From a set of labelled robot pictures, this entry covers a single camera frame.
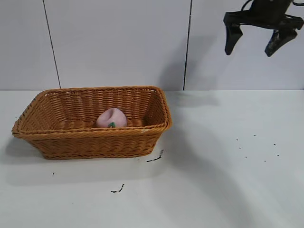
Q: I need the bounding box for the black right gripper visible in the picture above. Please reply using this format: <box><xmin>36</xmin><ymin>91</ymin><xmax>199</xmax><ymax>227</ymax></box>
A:
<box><xmin>223</xmin><ymin>0</ymin><xmax>304</xmax><ymax>58</ymax></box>

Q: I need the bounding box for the brown wicker basket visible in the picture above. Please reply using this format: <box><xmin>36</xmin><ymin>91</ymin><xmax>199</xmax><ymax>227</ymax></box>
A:
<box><xmin>11</xmin><ymin>85</ymin><xmax>172</xmax><ymax>160</ymax></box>

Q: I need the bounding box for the pink peach with green mark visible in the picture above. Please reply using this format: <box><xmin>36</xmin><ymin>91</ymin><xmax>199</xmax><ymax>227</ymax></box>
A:
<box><xmin>96</xmin><ymin>107</ymin><xmax>128</xmax><ymax>128</ymax></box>

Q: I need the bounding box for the black camera cable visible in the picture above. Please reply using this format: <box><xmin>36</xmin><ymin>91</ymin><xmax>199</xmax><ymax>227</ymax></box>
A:
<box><xmin>239</xmin><ymin>0</ymin><xmax>253</xmax><ymax>11</ymax></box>

